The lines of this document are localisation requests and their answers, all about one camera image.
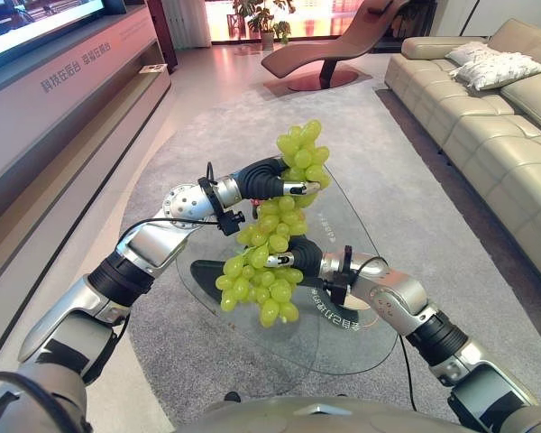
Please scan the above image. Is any beige sofa back cushion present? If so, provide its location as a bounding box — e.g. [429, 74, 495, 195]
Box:
[499, 66, 541, 140]

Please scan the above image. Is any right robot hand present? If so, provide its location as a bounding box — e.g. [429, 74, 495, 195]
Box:
[265, 236, 326, 286]

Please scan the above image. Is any beige leather sofa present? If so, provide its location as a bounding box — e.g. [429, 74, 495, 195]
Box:
[384, 17, 541, 283]

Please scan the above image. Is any silver robot torso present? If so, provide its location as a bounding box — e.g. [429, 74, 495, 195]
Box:
[175, 395, 479, 433]

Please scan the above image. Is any potted green plant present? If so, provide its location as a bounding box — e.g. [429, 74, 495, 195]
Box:
[232, 0, 297, 51]

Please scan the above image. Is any glass coffee table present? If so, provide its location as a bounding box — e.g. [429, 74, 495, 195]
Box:
[175, 164, 400, 376]

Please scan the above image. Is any television screen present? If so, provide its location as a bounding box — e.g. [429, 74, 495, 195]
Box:
[0, 0, 105, 64]

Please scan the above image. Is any green grape bunch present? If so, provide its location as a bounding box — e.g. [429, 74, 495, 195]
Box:
[215, 119, 333, 329]

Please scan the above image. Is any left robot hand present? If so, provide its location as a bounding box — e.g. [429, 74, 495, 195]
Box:
[235, 155, 324, 202]

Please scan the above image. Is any grey carpet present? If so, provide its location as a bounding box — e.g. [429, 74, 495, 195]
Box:
[121, 83, 541, 433]

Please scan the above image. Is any brown chaise lounge chair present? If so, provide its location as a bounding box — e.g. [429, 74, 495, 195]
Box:
[261, 0, 409, 93]

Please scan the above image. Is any white patterned cushion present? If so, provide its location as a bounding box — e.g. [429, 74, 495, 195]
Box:
[445, 41, 541, 91]

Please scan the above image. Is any long tv cabinet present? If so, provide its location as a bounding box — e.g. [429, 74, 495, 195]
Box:
[0, 4, 172, 362]

